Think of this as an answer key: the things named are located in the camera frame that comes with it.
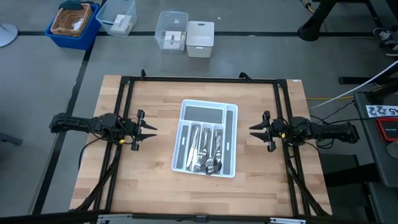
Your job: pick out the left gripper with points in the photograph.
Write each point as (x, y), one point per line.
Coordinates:
(135, 130)

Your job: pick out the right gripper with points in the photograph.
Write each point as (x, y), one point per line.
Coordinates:
(273, 130)

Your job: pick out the silver table knife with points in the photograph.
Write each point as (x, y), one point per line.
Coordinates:
(198, 149)
(195, 132)
(192, 146)
(196, 140)
(194, 155)
(189, 158)

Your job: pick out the silver fork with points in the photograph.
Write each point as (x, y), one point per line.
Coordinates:
(206, 146)
(200, 165)
(203, 158)
(206, 130)
(204, 137)
(202, 149)

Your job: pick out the white plastic cutlery tray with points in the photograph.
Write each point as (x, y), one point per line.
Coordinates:
(203, 114)

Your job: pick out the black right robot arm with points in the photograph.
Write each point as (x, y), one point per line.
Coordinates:
(326, 130)

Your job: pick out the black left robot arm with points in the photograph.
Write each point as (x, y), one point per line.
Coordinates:
(77, 123)

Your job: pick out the black furniture base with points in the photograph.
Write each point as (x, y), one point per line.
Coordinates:
(342, 168)

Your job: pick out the white cardboard box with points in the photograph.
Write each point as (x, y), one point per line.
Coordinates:
(120, 23)
(172, 40)

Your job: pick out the white plastic bin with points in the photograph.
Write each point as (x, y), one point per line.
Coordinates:
(200, 40)

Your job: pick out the clear plastic storage bin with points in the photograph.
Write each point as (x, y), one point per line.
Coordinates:
(105, 14)
(161, 21)

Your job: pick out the blue plastic bin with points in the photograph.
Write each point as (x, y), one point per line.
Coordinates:
(77, 43)

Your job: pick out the dark grey side table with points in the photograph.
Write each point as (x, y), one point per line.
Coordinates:
(373, 155)

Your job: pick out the black desk leg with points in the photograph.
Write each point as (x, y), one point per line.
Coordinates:
(314, 28)

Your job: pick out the black desk foot bar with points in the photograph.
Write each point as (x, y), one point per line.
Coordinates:
(367, 80)

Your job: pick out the white printed label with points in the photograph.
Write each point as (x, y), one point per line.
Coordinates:
(381, 111)

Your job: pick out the red and black device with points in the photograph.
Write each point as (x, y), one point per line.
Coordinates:
(388, 129)

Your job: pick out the white paper piece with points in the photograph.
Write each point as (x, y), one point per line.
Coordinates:
(77, 24)

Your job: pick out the grey round disc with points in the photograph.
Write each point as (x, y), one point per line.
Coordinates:
(393, 149)

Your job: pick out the brown wicker basket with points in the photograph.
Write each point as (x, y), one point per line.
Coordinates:
(65, 21)

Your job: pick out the grey furniture leg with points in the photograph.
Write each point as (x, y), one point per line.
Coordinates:
(9, 138)

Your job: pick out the black cloth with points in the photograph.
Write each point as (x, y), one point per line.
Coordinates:
(73, 3)

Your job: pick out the person's shoe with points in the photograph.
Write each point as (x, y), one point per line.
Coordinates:
(384, 34)
(393, 50)

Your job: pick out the grey round stand base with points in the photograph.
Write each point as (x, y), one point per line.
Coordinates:
(6, 34)

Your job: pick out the silver metal bracket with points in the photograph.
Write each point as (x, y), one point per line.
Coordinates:
(115, 217)
(287, 220)

